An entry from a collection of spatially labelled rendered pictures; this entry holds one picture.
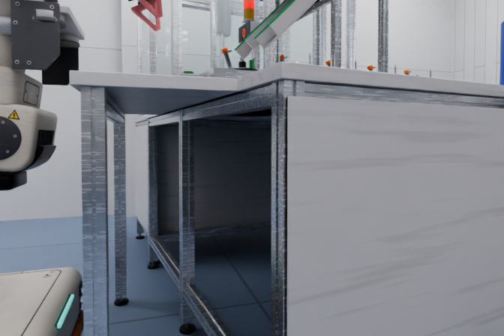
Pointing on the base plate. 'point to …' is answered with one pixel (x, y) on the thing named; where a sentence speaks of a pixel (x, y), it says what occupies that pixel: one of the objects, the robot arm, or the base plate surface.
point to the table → (157, 91)
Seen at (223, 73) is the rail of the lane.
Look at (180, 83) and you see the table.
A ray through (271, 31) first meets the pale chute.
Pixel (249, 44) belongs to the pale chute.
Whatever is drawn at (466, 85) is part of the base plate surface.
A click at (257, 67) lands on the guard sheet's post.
